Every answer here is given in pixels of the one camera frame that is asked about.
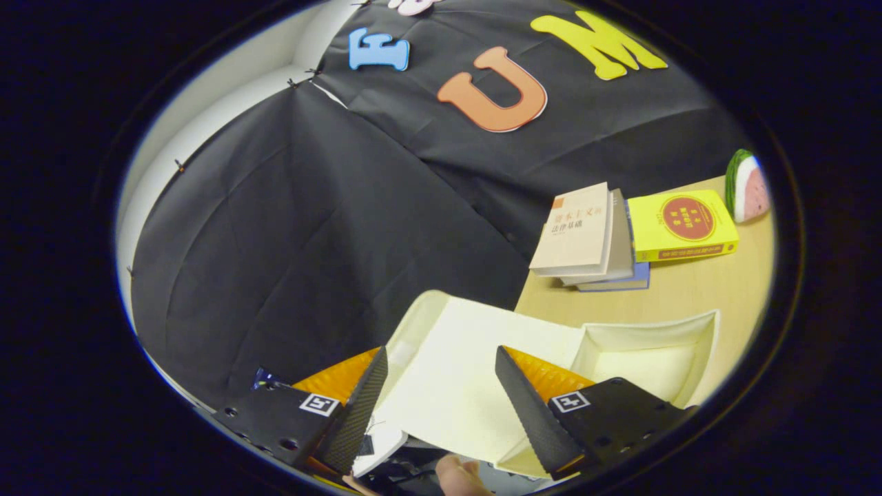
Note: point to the grey book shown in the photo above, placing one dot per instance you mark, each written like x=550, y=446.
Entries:
x=622, y=244

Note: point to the watermelon slice plush toy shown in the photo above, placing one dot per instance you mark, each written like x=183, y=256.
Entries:
x=751, y=189

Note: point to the black backdrop cloth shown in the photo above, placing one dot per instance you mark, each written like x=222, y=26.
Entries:
x=310, y=241

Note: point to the cream fabric storage box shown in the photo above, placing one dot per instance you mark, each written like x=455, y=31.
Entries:
x=468, y=372

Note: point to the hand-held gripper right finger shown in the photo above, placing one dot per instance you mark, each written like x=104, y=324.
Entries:
x=534, y=420

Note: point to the blue printed card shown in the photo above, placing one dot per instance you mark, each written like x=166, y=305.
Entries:
x=265, y=377

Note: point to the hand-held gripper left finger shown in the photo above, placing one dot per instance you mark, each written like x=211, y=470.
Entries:
x=362, y=413

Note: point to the blue book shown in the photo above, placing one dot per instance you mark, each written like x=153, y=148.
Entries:
x=620, y=284

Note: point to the yellow book red circle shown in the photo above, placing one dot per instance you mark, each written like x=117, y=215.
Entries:
x=682, y=224

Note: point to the beige book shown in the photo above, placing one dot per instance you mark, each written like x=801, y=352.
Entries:
x=575, y=231

